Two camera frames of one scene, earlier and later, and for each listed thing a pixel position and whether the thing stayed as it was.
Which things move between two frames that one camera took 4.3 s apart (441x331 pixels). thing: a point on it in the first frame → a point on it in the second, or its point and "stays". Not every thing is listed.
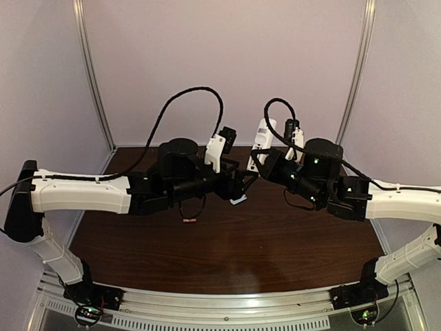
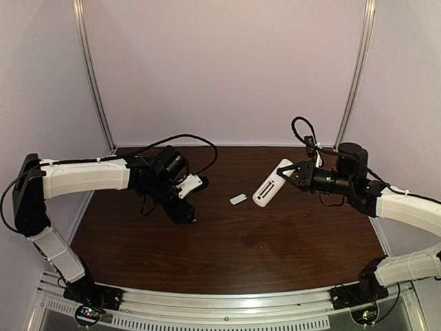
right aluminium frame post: [360, 63] stays
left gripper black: [229, 180] → [182, 211]
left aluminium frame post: [78, 5] stays
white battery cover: [234, 202] stays
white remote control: [262, 157] → [271, 185]
